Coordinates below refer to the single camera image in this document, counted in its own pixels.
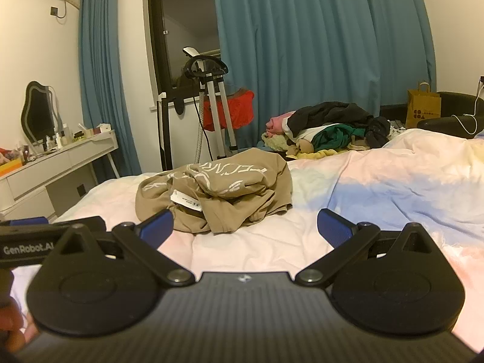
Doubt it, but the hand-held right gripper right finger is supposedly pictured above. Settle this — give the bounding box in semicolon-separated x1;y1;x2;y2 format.
295;209;447;287

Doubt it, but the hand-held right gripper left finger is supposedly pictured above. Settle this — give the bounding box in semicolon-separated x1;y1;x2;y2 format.
45;210;196;287

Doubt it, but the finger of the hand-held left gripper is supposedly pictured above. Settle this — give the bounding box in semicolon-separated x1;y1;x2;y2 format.
0;216;107;240

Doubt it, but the tan printed garment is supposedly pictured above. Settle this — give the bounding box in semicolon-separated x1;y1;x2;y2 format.
135;147;293;235

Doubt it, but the person's left hand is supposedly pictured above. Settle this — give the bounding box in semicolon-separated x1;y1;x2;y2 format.
0;302;27;350

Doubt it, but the orange box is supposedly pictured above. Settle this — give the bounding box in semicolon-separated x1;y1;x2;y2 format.
0;159;25;176

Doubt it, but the white dressing table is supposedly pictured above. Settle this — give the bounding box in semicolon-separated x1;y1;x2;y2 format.
0;130;122;220

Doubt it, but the pastel tie-dye blanket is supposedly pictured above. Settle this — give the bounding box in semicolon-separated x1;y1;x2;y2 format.
11;128;484;352

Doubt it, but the black folded stand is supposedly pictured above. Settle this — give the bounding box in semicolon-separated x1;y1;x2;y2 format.
157;91;178;171

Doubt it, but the beige garment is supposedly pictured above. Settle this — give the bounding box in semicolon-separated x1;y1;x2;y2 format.
285;136;375;155

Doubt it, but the green garment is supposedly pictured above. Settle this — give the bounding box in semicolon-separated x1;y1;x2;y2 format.
312;125;365;152

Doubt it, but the group of cosmetic bottles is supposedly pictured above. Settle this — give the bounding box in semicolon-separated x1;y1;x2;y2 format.
15;123;114;159

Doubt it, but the white garment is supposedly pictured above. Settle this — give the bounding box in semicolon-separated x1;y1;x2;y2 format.
283;115;333;140

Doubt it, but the yellow fluffy towel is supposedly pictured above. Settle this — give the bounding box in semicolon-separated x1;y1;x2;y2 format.
262;132;348;159

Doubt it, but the dark grey knit garment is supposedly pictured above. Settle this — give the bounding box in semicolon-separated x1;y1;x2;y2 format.
365;116;391;148

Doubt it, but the wavy-edged mirror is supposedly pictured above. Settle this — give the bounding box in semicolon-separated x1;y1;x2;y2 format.
25;80;63;144

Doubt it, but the black garment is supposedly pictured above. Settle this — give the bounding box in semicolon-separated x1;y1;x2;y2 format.
287;101;379;137

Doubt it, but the pink garment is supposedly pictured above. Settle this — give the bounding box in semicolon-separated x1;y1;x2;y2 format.
265;110;297;137

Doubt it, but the garment steamer stand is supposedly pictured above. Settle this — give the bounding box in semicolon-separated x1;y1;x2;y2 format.
181;46;240;161

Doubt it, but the red garment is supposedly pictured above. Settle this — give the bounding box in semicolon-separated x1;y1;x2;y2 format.
202;89;256;131

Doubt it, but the brown paper bag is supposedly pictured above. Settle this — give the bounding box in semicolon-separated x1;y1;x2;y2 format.
405;80;442;129

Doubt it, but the narrow blue curtain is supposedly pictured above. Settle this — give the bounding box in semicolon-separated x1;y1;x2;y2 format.
77;0;142;184

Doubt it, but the wide blue curtain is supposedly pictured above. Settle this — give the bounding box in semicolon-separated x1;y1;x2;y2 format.
211;0;437;148

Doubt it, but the dark window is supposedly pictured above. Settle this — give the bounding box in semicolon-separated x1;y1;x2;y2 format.
147;0;222;91

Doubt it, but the white charging cable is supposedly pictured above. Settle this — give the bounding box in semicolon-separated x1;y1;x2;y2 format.
452;77;484;135

